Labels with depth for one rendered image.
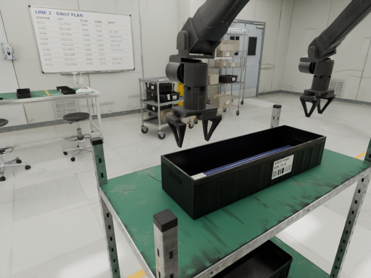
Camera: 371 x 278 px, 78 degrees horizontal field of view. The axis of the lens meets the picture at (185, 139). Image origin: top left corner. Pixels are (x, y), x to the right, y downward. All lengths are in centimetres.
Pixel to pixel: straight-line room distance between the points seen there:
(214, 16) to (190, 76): 13
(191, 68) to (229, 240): 39
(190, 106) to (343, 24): 53
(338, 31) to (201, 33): 50
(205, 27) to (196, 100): 16
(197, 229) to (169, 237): 20
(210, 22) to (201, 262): 47
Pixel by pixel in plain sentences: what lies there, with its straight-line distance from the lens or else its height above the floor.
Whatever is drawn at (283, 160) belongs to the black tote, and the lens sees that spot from 77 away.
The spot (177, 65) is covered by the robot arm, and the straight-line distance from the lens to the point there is 60.
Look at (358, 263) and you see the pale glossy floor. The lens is 213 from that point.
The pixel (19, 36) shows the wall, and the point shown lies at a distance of 513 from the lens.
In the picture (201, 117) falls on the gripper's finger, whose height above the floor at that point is 119.
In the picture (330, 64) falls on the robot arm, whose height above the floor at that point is 130.
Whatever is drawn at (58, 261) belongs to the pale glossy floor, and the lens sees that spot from 199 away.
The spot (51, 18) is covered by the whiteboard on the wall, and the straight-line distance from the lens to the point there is 517.
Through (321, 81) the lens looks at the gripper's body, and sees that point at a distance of 99.
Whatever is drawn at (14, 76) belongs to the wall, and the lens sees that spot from 514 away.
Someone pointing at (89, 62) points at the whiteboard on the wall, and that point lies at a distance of 523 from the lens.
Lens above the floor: 134
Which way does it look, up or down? 20 degrees down
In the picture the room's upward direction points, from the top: straight up
